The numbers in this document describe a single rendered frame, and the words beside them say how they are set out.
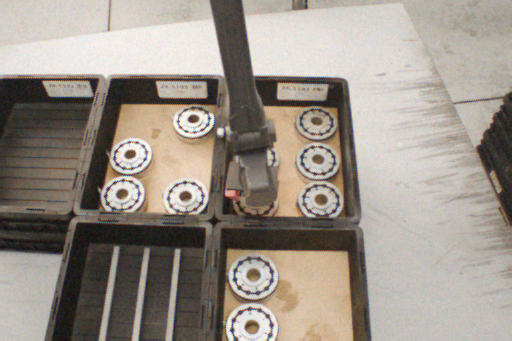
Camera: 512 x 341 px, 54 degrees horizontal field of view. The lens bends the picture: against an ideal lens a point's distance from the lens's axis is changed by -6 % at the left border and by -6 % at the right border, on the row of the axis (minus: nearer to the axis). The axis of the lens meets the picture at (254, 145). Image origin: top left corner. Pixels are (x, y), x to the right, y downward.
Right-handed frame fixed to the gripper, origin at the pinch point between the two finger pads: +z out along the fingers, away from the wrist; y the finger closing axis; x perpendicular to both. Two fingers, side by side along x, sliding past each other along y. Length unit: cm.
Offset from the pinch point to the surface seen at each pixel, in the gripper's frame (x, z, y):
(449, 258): -2, 17, 49
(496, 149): 65, 60, 88
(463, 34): 162, 88, 97
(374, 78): 56, 18, 31
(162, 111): 25.1, 4.6, -26.3
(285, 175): 9.4, 4.2, 6.6
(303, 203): 0.8, 1.3, 11.2
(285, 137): 20.4, 4.3, 5.7
